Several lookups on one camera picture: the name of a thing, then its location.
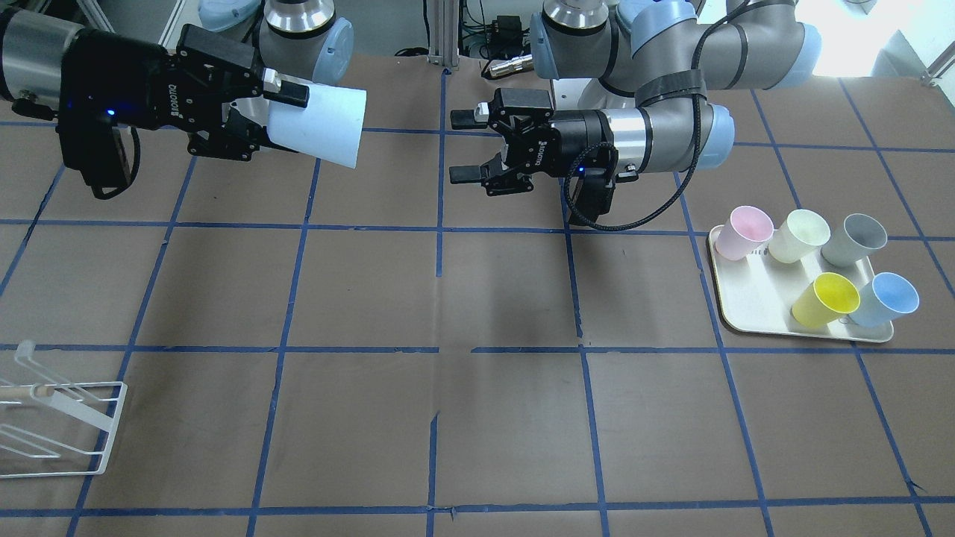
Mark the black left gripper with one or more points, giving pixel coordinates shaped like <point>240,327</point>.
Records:
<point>578,139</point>

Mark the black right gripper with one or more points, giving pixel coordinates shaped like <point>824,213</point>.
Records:
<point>119,74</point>

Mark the light blue plastic cup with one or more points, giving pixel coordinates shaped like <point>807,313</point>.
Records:
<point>329,127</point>

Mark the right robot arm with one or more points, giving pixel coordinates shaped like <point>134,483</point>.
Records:
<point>306,41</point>

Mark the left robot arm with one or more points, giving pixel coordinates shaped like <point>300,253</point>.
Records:
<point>648,67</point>

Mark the pink plastic cup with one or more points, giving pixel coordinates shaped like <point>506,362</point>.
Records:
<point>746,229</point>

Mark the pale green plastic cup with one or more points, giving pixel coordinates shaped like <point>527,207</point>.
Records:
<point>802,233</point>

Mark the yellow plastic cup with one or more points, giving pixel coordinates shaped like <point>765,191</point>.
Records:
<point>828,298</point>

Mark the grey plastic cup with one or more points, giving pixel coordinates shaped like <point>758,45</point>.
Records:
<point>856,238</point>

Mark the blue plastic cup on tray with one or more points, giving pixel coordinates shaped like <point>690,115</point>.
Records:
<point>886,297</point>

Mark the cream plastic tray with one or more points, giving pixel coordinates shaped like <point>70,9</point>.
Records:
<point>756,294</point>

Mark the aluminium frame post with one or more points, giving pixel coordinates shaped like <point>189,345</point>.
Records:
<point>442,34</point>

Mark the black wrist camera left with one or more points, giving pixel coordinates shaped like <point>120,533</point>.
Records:
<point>589,187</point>

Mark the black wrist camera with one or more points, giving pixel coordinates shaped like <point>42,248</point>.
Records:
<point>589,187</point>
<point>107,157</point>

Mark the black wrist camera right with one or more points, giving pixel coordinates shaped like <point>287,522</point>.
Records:
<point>107,157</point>

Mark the white wire cup rack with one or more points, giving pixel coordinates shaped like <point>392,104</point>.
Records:
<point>54,427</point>

